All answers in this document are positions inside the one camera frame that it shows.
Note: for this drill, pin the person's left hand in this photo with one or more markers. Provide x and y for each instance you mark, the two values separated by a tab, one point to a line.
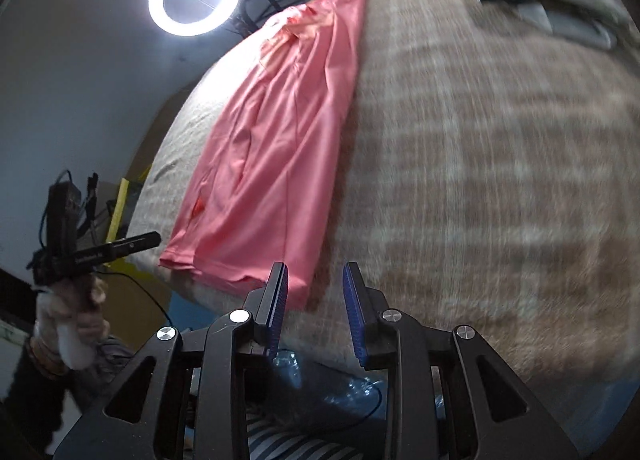
97	325

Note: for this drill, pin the pink t-shirt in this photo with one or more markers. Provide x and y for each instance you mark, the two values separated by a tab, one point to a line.
280	140

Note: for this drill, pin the plaid bed blanket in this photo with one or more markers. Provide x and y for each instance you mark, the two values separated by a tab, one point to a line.
450	190

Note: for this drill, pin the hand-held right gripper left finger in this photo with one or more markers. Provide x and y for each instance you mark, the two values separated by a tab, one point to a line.
278	310

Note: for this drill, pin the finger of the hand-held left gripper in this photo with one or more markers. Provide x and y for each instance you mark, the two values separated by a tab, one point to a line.
135	241

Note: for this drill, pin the person's left forearm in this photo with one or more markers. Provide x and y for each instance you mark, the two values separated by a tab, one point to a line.
30	400

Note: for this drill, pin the striped cloth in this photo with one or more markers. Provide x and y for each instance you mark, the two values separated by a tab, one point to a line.
280	440

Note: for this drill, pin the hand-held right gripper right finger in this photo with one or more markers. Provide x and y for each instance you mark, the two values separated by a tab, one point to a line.
355	320

